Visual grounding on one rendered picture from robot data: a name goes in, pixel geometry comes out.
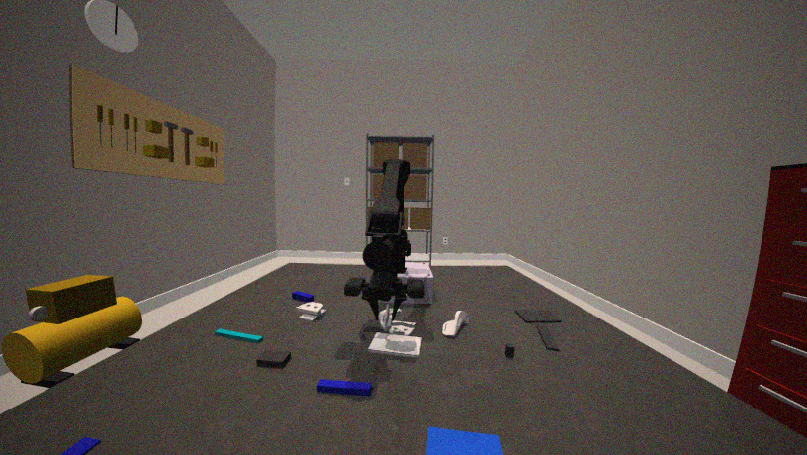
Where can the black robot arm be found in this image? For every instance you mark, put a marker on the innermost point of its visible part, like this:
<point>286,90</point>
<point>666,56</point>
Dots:
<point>389,238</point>

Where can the cyan flat bar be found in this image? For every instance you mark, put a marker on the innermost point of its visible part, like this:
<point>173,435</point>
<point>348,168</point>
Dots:
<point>239,335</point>

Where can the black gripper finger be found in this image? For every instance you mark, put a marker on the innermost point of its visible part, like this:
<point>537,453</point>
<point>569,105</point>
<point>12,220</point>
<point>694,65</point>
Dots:
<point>397,303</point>
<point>374,305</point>

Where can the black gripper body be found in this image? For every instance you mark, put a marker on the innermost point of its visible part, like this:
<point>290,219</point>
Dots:
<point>414,288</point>

